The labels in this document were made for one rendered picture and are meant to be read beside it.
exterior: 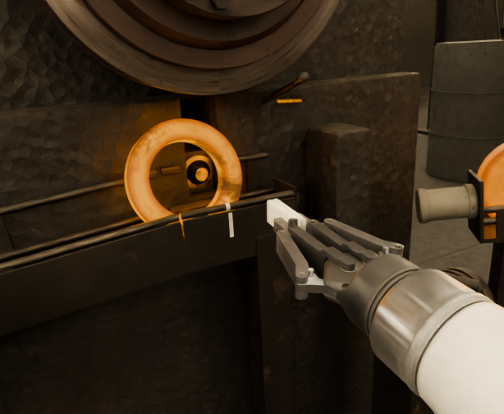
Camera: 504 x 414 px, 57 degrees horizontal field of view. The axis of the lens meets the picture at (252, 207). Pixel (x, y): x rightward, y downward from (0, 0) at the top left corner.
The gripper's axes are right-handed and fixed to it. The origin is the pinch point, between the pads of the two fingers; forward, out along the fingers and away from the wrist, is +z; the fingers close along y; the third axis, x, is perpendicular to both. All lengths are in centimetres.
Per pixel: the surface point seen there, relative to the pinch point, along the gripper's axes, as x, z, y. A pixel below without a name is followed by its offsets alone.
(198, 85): 13.6, 18.4, -3.5
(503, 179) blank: -2.8, 1.9, 41.7
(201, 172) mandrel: -2.4, 27.9, -0.4
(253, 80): 13.7, 18.4, 5.0
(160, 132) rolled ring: 6.4, 23.8, -8.0
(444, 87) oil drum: -28, 177, 221
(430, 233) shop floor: -83, 104, 145
